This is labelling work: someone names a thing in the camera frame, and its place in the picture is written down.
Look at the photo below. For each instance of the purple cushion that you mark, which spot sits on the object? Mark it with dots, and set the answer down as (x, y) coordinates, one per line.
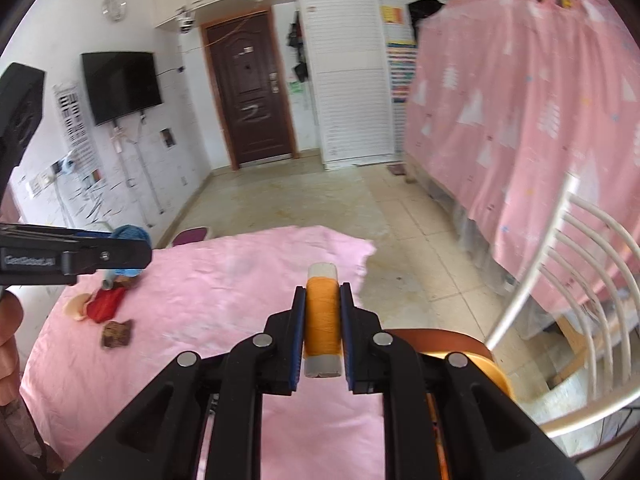
(190, 236)

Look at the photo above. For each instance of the white plug-in charger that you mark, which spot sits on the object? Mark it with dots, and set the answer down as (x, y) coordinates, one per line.
(64, 166)

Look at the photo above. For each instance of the pink printed curtain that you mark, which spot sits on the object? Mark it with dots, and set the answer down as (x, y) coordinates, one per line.
(525, 110)

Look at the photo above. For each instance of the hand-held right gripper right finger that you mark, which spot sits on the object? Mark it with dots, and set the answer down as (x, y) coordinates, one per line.
(347, 340)

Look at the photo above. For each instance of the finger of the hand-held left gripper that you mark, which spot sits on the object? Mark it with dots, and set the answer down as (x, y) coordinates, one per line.
(115, 255)

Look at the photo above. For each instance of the eye chart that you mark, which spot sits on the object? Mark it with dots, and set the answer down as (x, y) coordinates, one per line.
(75, 125)

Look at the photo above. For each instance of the brown foil wrapper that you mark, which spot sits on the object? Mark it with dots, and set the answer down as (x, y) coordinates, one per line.
(117, 334)

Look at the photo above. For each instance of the black wall panel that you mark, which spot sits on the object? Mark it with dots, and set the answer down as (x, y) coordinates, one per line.
(169, 138)

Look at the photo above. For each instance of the black hanging bags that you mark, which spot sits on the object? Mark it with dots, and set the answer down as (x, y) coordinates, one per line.
(297, 45)

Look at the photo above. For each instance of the blue yarn ball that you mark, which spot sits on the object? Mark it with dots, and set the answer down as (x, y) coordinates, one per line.
(131, 234)

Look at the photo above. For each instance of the black hanging jacket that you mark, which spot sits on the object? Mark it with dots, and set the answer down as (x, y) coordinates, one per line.
(425, 15)

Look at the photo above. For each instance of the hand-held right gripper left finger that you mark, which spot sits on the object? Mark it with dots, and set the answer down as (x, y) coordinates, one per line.
(298, 340)

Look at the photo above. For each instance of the person's left hand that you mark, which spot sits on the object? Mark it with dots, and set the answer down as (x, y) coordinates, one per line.
(9, 320)

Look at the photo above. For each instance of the white wall socket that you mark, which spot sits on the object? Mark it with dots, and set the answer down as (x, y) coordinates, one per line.
(40, 184)

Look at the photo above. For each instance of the small beige piece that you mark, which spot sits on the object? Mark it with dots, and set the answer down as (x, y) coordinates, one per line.
(77, 307)

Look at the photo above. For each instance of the round wall clock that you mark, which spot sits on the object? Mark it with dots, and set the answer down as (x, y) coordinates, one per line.
(113, 8)

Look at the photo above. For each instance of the white security camera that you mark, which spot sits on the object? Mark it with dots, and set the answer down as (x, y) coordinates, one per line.
(185, 21)

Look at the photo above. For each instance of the yellow poster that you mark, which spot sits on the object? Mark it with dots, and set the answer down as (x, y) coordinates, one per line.
(391, 15)

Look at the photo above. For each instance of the orange thread spool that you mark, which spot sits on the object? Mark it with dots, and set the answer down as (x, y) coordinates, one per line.
(322, 320)

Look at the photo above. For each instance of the red comb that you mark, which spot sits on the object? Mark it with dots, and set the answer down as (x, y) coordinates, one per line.
(104, 305)

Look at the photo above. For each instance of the black wall television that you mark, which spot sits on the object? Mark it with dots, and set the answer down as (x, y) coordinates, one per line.
(122, 87)

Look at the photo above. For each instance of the colourful wall chart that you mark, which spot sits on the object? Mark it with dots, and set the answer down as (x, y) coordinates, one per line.
(402, 72)

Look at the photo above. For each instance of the pink tablecloth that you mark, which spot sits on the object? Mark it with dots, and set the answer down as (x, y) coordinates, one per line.
(200, 285)

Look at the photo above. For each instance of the white louvered wardrobe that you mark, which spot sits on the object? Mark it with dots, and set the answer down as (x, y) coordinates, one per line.
(345, 85)

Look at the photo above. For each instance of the white metal chair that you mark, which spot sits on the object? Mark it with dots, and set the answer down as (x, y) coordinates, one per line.
(530, 285)

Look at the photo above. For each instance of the brown door mat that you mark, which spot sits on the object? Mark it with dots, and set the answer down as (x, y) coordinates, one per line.
(396, 169)

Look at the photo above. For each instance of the brown door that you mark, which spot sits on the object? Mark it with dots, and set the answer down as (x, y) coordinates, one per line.
(250, 90)

